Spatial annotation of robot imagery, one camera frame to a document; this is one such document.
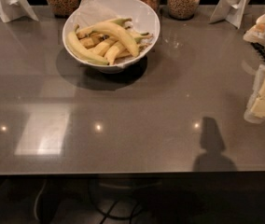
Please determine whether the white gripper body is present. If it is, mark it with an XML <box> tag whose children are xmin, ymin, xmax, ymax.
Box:
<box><xmin>244</xmin><ymin>65</ymin><xmax>265</xmax><ymax>124</ymax></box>

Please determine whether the white ceramic bowl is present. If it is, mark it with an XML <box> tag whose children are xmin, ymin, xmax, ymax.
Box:
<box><xmin>63</xmin><ymin>0</ymin><xmax>160</xmax><ymax>74</ymax></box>

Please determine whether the small brown-spotted banana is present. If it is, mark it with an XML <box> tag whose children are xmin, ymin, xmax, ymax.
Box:
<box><xmin>79</xmin><ymin>35</ymin><xmax>104</xmax><ymax>49</ymax></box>

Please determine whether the white paper bowl liner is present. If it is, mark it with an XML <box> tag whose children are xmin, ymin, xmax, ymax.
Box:
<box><xmin>63</xmin><ymin>0</ymin><xmax>160</xmax><ymax>74</ymax></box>

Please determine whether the left yellow-green banana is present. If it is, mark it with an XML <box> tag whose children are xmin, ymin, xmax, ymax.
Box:
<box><xmin>64</xmin><ymin>25</ymin><xmax>108</xmax><ymax>65</ymax></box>

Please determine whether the right white paper stand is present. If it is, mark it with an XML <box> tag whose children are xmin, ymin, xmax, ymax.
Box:
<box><xmin>209</xmin><ymin>0</ymin><xmax>250</xmax><ymax>29</ymax></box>

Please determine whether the white paper stand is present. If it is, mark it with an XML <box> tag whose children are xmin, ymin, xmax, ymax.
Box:
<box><xmin>0</xmin><ymin>0</ymin><xmax>38</xmax><ymax>22</ymax></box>
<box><xmin>209</xmin><ymin>0</ymin><xmax>250</xmax><ymax>29</ymax></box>

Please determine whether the right glass grain jar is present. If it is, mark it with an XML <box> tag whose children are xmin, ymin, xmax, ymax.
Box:
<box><xmin>167</xmin><ymin>0</ymin><xmax>200</xmax><ymax>20</ymax></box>

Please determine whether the left white paper stand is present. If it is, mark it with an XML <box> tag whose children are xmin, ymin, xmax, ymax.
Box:
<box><xmin>0</xmin><ymin>0</ymin><xmax>38</xmax><ymax>22</ymax></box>

